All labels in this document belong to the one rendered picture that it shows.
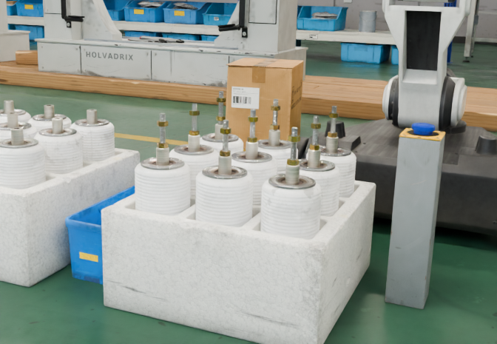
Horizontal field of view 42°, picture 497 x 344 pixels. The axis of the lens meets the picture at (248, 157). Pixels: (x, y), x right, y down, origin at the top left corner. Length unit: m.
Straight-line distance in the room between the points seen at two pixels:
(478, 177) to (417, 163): 0.36
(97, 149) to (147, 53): 2.08
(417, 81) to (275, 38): 1.67
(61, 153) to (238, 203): 0.45
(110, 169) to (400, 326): 0.68
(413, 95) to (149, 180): 0.82
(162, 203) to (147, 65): 2.45
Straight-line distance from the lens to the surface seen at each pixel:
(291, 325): 1.03
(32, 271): 1.27
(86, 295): 1.23
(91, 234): 1.24
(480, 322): 1.22
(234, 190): 1.03
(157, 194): 1.09
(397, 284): 1.21
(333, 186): 1.11
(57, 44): 3.82
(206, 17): 6.29
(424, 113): 1.69
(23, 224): 1.24
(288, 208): 0.99
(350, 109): 3.03
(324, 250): 0.97
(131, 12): 6.65
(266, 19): 3.26
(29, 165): 1.27
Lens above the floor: 0.54
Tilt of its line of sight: 14 degrees down
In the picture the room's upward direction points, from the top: 2 degrees clockwise
